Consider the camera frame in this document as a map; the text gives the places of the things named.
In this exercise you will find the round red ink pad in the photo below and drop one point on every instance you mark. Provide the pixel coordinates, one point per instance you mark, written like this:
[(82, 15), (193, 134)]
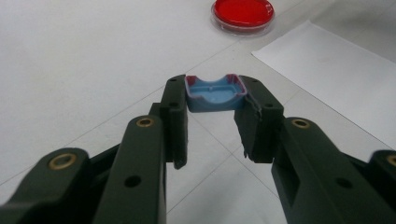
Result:
[(243, 12)]

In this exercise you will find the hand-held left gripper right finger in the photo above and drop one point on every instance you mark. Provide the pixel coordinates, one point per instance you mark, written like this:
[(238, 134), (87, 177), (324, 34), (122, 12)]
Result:
[(258, 133)]

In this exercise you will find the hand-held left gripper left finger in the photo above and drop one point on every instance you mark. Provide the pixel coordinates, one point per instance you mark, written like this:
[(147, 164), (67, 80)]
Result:
[(174, 130)]

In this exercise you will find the white paper sheet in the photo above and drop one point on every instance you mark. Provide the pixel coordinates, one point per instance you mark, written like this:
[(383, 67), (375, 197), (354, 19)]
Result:
[(327, 71)]

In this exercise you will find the blue stamp cap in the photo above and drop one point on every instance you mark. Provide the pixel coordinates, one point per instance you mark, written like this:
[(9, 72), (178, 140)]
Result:
[(214, 95)]

